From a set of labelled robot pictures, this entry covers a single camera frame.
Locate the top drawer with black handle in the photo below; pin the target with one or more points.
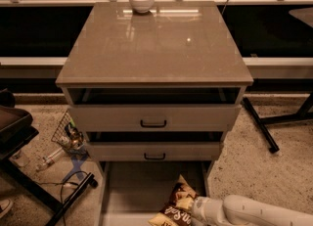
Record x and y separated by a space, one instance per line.
131 118

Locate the wire mesh basket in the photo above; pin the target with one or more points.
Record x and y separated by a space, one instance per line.
68 137

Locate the open bottom drawer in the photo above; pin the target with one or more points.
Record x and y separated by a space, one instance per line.
135 191

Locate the black metal stand right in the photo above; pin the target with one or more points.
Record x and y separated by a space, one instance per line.
305 112

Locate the black table frame left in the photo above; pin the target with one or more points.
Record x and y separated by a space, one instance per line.
47 111

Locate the brown chip bag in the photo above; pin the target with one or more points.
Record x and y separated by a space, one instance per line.
170 214

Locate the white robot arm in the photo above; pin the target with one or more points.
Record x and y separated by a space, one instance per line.
237 210

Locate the grey drawer cabinet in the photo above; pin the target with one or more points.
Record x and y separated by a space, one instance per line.
176 54

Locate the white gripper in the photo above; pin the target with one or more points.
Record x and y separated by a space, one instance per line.
204 208

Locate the shoe tip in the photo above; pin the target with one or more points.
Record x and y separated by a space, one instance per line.
5 207

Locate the drawer with black handle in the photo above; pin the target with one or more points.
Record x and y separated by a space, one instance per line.
154 151
131 118

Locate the middle drawer with black handle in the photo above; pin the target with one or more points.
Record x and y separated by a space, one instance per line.
154 151

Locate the clear plastic bottle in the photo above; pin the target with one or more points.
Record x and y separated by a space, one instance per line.
50 160

